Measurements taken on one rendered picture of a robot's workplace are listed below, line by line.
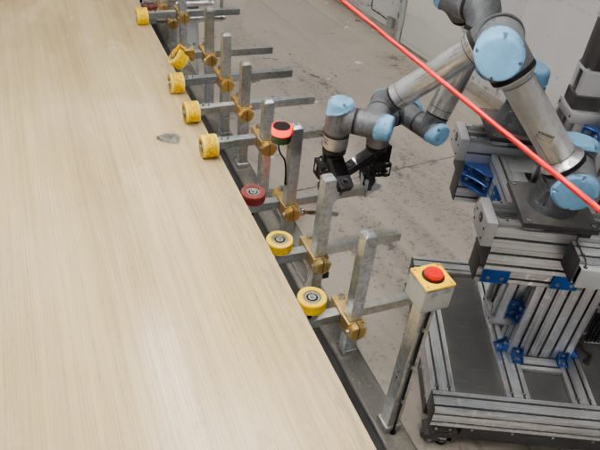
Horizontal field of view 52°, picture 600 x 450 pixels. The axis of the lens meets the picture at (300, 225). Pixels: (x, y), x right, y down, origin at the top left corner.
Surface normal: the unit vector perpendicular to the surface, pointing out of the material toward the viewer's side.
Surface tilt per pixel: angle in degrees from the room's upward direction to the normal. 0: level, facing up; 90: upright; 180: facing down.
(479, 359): 0
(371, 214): 0
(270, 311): 0
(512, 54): 86
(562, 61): 90
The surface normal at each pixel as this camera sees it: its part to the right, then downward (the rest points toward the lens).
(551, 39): -0.88, 0.22
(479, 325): 0.09, -0.78
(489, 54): -0.36, 0.46
